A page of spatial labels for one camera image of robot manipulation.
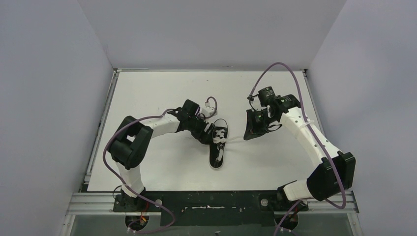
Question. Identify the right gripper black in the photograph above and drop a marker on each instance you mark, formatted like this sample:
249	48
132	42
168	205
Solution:
253	131

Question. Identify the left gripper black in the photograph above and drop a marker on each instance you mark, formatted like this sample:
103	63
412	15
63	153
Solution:
204	132

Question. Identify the white shoelace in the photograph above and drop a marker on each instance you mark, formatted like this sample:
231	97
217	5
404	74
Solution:
228	138

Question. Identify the black white canvas sneaker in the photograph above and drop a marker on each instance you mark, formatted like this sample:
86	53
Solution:
218	123

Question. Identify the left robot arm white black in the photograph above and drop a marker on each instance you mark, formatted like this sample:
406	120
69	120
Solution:
129	144

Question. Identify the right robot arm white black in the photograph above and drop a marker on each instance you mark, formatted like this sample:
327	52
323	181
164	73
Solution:
333	169

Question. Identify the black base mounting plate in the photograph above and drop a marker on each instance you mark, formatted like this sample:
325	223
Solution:
212	208

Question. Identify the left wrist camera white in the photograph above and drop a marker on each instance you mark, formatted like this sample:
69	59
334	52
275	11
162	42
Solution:
208	112

